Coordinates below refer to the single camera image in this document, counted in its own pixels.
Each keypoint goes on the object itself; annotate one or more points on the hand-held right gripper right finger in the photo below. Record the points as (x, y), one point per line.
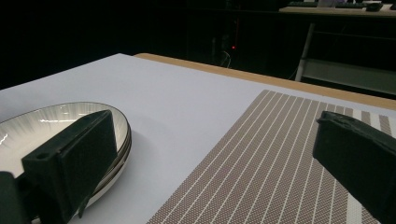
(358, 155)

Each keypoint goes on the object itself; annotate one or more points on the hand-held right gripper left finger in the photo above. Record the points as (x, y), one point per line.
(81, 155)

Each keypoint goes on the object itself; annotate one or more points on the brown white striped placemat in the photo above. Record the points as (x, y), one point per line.
(249, 161)

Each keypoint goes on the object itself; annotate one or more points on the white metal desk leg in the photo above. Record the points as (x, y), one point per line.
(305, 49)

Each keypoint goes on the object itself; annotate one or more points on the background wooden desk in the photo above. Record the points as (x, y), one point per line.
(327, 11)

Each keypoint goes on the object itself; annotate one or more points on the small dark desk object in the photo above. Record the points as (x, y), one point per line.
(374, 6)

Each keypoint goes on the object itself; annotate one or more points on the dark keyboard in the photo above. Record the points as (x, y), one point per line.
(350, 5)
(302, 4)

